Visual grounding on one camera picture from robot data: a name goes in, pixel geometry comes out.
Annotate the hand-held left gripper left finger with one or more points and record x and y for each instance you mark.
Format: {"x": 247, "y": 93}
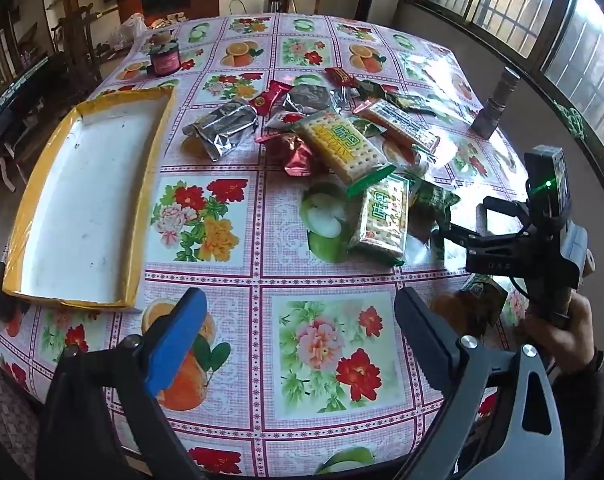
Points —
{"x": 176, "y": 340}

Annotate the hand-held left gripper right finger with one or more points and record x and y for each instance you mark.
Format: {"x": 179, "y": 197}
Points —
{"x": 424, "y": 330}

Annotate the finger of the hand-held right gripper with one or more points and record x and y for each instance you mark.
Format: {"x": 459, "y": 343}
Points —
{"x": 452, "y": 237}

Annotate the long clear cracker packet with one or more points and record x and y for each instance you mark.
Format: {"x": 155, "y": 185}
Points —
{"x": 342, "y": 147}

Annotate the yellow cardboard tray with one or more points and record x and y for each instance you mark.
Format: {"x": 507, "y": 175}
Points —
{"x": 81, "y": 200}

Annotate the shiny red foil packet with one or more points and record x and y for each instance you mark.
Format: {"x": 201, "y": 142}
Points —
{"x": 299, "y": 157}

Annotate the small red snack packet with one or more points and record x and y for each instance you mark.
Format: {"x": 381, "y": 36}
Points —
{"x": 339, "y": 76}

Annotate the red candy packet gold emblem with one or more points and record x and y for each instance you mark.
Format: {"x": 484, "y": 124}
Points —
{"x": 269, "y": 100}

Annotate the person's right hand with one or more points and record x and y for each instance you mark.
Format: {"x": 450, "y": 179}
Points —
{"x": 569, "y": 345}

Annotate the floral fruit print tablecloth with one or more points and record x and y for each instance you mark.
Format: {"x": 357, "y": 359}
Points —
{"x": 282, "y": 260}

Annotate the metal flashlight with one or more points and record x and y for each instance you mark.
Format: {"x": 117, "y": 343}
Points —
{"x": 494, "y": 105}

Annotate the dark green snack packet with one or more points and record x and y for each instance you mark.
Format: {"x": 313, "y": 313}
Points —
{"x": 414, "y": 102}

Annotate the white red snack packet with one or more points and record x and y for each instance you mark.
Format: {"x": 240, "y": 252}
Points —
{"x": 284, "y": 121}

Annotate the pink label glass jar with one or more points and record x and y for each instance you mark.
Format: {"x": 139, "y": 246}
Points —
{"x": 164, "y": 60}

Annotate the black mahjong table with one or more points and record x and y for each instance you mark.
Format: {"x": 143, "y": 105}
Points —
{"x": 21, "y": 90}

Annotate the white plastic bag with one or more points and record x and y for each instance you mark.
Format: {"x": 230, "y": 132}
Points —
{"x": 129, "y": 30}

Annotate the pile of small boxes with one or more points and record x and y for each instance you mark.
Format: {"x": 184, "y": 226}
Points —
{"x": 166, "y": 20}

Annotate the dark wooden chair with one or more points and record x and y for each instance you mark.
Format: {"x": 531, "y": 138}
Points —
{"x": 76, "y": 35}

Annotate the wooden television cabinet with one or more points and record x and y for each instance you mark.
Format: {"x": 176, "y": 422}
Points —
{"x": 201, "y": 0}

